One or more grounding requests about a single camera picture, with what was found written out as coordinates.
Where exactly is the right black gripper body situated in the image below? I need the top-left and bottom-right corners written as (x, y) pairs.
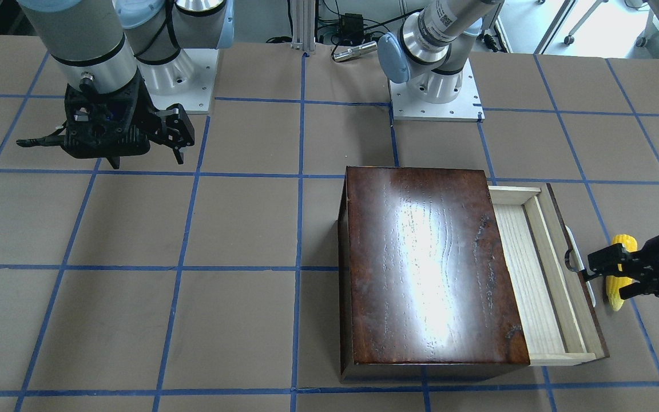
top-left (62, 77), bottom-right (155, 159)

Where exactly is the yellow corn cob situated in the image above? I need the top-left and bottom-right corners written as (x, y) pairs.
top-left (605, 233), bottom-right (639, 311)

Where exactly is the light wood drawer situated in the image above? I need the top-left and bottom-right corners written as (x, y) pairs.
top-left (489, 184), bottom-right (610, 367)

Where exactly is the dark wooden drawer box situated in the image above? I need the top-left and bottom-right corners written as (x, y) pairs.
top-left (337, 166), bottom-right (531, 383)

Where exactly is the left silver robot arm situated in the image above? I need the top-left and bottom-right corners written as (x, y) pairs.
top-left (378, 1), bottom-right (659, 300)

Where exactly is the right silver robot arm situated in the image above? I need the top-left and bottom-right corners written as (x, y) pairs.
top-left (17, 1), bottom-right (235, 169)

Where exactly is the silver cylinder tool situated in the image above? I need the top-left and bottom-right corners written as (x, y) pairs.
top-left (331, 41), bottom-right (378, 63)

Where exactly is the black electronics box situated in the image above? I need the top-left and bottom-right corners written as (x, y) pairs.
top-left (338, 13), bottom-right (364, 39)

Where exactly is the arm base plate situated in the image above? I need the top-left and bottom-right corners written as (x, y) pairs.
top-left (388, 60), bottom-right (486, 122)
top-left (138, 49), bottom-right (220, 114)

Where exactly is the aluminium frame post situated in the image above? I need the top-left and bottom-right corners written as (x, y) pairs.
top-left (289, 1), bottom-right (317, 56)

